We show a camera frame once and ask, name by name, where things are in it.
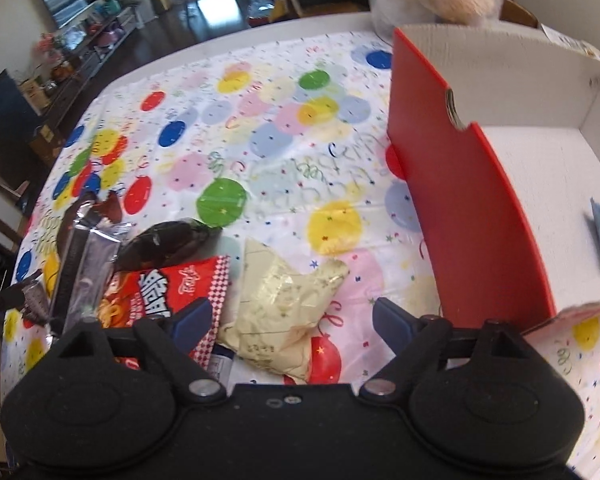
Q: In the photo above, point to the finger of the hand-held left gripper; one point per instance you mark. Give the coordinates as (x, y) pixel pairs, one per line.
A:
(15, 292)

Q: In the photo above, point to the black cabinet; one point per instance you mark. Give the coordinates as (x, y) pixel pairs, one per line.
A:
(5, 120)

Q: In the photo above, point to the black snack packet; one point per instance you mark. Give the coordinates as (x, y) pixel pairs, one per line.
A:
(165, 247)

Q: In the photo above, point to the copper foil snack packet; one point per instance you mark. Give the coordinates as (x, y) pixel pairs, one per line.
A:
(107, 207)

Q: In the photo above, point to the printed paper sheet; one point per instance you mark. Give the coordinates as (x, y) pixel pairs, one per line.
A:
(570, 42)

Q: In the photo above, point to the red and white cardboard box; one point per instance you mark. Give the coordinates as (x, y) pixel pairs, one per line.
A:
(455, 185)

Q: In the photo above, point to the beige box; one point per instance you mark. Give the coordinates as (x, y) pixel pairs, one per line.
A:
(34, 94)

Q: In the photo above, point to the balloon print tablecloth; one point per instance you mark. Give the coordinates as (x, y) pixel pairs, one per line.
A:
(280, 110)

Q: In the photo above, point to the pink flower bouquet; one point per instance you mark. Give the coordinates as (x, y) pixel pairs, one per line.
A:
(47, 45)

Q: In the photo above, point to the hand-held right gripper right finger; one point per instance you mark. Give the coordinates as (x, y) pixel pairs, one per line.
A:
(392, 319)

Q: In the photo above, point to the red snack bag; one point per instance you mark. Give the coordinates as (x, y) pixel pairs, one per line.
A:
(145, 290)

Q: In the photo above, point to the silver purple snack packet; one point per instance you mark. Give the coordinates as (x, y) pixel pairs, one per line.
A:
(97, 265)

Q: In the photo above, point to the white snack packet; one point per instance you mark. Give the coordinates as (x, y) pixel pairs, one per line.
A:
(222, 367)

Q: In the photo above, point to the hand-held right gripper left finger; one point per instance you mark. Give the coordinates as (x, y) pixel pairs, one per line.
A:
(194, 319)

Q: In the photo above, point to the pale yellow snack bag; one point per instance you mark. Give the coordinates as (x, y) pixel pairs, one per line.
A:
(275, 305)

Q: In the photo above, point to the long low TV stand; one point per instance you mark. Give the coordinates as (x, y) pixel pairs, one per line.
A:
(97, 42)

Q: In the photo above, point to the wooden chair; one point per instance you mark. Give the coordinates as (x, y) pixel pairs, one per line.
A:
(519, 12)

